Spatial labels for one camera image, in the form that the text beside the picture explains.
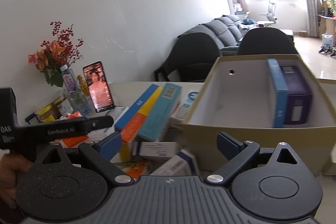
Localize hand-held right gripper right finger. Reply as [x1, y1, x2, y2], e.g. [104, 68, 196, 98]
[205, 132, 306, 185]

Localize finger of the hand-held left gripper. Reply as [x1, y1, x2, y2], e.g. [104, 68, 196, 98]
[84, 116, 114, 132]

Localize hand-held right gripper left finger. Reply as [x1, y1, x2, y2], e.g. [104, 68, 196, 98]
[33, 132, 134, 186]

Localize green orange medicine box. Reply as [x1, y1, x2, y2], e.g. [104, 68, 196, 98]
[115, 160, 152, 179]

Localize white blue strawberry medicine box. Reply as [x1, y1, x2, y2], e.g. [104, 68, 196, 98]
[149, 150, 200, 177]
[132, 141, 181, 161]

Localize khaki cardboard storage box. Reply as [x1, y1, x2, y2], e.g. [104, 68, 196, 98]
[182, 54, 336, 177]

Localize white medicine box blue logo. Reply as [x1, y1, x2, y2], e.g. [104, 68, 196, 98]
[171, 90, 200, 126]

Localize teal white medicine box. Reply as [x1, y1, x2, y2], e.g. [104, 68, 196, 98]
[138, 82, 183, 142]

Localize purple medicine box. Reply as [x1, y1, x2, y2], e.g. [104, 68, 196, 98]
[280, 65, 313, 125]

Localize white marble desktop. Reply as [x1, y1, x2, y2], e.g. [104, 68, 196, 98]
[26, 79, 336, 177]

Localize person's left hand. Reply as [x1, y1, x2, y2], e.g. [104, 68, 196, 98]
[0, 154, 33, 184]

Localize black smartphone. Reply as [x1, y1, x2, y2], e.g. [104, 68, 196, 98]
[83, 61, 116, 113]

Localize orange white packet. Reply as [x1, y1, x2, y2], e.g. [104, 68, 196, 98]
[59, 111, 89, 149]

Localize yellow lid jar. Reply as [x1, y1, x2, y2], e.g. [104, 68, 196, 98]
[37, 105, 57, 123]

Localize small amber bottle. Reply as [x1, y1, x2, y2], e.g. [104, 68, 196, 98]
[77, 74, 91, 97]

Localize plastic water bottle purple label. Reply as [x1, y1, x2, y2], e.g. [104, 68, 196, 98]
[60, 66, 88, 115]

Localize orange red flower bouquet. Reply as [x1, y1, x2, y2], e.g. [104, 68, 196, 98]
[28, 21, 84, 88]

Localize black chair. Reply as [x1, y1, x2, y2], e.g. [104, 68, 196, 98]
[154, 32, 221, 83]
[236, 27, 298, 56]

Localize grey sofa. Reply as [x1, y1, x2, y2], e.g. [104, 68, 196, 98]
[178, 14, 294, 56]

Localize black tripod stands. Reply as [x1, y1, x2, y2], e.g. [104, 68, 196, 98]
[318, 46, 336, 58]

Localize white office chair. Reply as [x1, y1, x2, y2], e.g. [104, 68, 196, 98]
[259, 0, 279, 28]

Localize wooden desk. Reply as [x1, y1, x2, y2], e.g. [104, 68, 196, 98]
[318, 14, 336, 35]

